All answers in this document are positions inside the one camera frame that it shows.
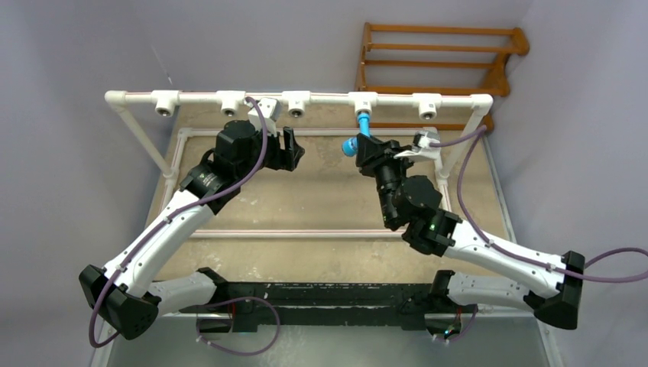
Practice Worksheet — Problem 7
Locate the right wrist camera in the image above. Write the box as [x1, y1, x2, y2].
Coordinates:
[394, 128, 441, 163]

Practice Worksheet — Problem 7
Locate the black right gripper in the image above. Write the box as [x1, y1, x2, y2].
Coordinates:
[355, 133, 416, 226]

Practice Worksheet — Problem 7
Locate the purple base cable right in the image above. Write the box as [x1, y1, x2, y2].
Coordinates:
[433, 309, 478, 346]

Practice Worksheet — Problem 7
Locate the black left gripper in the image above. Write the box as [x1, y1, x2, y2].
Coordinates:
[236, 122, 303, 182]

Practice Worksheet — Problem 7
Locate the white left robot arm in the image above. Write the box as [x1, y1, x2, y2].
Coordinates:
[79, 120, 305, 347]

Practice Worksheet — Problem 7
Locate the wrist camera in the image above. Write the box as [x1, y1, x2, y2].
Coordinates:
[248, 98, 281, 136]
[394, 128, 441, 163]

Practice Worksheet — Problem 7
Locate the blue plastic water faucet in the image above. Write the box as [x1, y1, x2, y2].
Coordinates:
[342, 112, 371, 157]

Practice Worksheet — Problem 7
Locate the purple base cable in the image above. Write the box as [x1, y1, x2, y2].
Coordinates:
[433, 309, 478, 346]
[196, 297, 281, 358]

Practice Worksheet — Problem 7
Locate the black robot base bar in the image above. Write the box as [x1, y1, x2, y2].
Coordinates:
[189, 281, 475, 332]

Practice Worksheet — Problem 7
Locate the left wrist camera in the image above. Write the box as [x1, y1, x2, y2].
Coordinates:
[248, 98, 281, 136]

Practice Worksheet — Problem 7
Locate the white PVC pipe frame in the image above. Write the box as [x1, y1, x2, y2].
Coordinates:
[104, 90, 494, 239]

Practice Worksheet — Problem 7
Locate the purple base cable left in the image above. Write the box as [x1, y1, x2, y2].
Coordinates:
[196, 297, 281, 358]

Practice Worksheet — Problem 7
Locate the wooden rack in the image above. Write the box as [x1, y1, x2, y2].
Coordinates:
[354, 22, 530, 134]

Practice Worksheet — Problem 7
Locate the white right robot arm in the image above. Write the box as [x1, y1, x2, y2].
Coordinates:
[355, 134, 585, 330]

